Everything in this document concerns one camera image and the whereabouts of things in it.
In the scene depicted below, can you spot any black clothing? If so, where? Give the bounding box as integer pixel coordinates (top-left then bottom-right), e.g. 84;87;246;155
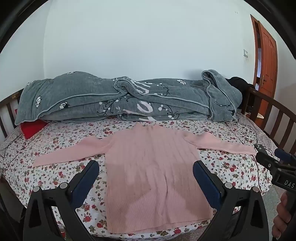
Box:
225;76;256;109

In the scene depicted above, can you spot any pink ribbed sweater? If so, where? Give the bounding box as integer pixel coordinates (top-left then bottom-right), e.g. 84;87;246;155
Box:
33;122;258;234

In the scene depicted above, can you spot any floral bed sheet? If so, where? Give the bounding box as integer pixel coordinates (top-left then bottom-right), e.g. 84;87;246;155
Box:
0;113;279;241

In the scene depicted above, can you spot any person's right hand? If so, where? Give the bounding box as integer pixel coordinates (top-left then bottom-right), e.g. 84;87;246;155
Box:
271;192;296;239

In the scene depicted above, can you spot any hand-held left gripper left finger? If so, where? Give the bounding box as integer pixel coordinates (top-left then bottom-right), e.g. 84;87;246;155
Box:
23;160;100;241

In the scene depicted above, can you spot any brown wooden door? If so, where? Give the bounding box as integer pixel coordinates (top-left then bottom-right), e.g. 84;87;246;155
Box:
250;14;278;100

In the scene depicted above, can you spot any grey floral quilt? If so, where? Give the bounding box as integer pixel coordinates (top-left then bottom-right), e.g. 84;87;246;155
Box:
14;69;243;126

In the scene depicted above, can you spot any red cloth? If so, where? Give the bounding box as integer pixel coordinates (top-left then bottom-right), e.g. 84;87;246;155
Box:
20;119;49;140

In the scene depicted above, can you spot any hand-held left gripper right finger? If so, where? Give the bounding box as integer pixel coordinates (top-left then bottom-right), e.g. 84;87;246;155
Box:
193;160;270;241

